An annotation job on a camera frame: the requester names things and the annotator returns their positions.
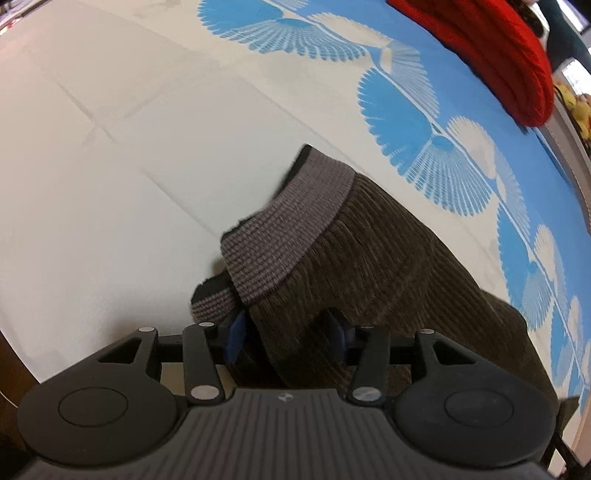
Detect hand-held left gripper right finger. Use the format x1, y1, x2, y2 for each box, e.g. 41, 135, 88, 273
322, 308, 467, 407

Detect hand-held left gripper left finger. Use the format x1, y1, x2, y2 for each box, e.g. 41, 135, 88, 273
97, 309, 247, 407

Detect olive corduroy pants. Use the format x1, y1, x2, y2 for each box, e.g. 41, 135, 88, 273
190, 144, 581, 439

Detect blue and white patterned bed sheet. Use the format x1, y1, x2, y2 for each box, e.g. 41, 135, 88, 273
0, 0, 591, 416

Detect red folded blanket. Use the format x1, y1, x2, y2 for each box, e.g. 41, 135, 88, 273
387, 0, 555, 128

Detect yellow plush toy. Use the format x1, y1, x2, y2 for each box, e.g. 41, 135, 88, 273
554, 80, 591, 140

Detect dark teal shark plush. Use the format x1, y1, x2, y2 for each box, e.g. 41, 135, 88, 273
538, 0, 591, 70

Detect wooden bed frame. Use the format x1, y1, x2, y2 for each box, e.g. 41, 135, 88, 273
0, 325, 44, 407

